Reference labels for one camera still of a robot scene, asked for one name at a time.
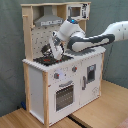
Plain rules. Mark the left red stove knob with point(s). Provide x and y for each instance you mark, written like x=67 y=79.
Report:
x=56 y=75

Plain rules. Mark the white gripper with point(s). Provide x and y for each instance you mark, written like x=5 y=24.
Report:
x=55 y=45

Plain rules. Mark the white toy microwave door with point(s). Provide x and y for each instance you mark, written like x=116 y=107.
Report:
x=74 y=12

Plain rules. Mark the grey ice dispenser panel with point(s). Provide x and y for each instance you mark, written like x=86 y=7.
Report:
x=91 y=73

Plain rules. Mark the black stovetop red burners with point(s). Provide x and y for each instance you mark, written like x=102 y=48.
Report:
x=48 y=61

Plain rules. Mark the grey backdrop curtain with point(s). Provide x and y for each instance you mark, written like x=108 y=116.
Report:
x=102 y=13

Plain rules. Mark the oven door with handle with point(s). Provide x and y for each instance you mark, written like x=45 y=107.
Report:
x=65 y=95

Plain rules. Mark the microwave button panel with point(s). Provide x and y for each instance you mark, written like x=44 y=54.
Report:
x=85 y=11

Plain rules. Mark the wooden toy kitchen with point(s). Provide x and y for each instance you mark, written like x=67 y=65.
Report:
x=40 y=84

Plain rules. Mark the grey range hood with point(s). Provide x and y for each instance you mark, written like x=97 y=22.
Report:
x=48 y=18

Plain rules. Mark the grey cabinet door handle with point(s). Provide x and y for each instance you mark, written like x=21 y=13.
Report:
x=84 y=83

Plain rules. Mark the right red stove knob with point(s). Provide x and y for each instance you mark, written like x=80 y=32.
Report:
x=74 y=69

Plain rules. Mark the small metal pot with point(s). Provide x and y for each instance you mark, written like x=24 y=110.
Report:
x=46 y=51

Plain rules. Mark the red stove knob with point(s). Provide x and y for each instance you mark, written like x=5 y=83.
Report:
x=56 y=75
x=74 y=69

